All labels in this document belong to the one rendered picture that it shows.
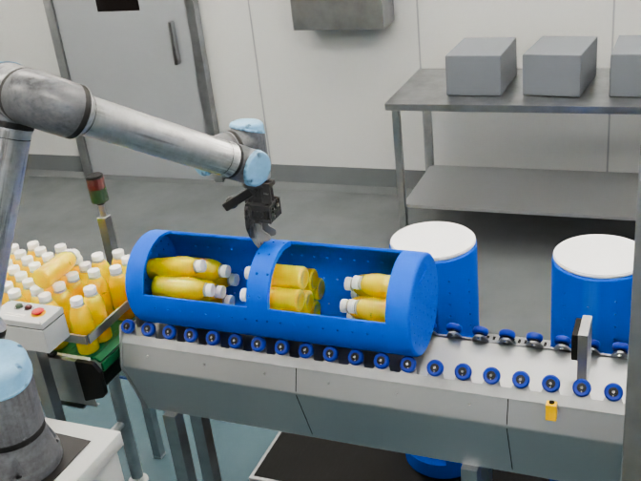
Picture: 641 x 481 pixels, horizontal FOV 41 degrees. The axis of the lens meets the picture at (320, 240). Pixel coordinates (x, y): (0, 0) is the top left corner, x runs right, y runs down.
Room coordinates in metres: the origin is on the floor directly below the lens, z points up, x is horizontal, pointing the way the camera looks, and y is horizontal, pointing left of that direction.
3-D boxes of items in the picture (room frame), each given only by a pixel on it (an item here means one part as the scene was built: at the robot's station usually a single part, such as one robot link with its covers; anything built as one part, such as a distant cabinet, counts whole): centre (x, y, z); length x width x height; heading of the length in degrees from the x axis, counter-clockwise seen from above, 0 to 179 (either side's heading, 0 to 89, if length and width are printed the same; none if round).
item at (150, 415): (2.89, 0.77, 0.55); 0.04 x 0.04 x 1.10; 65
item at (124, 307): (2.44, 0.65, 0.96); 0.40 x 0.01 x 0.03; 155
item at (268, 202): (2.21, 0.15, 1.37); 0.09 x 0.08 x 0.12; 65
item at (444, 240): (2.52, -0.36, 1.03); 0.28 x 0.28 x 0.01
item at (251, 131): (2.21, 0.16, 1.54); 0.10 x 0.09 x 0.12; 131
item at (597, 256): (2.29, -0.84, 1.03); 0.28 x 0.28 x 0.01
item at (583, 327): (1.84, -0.63, 1.00); 0.10 x 0.04 x 0.15; 155
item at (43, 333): (2.23, 0.88, 1.05); 0.20 x 0.10 x 0.10; 65
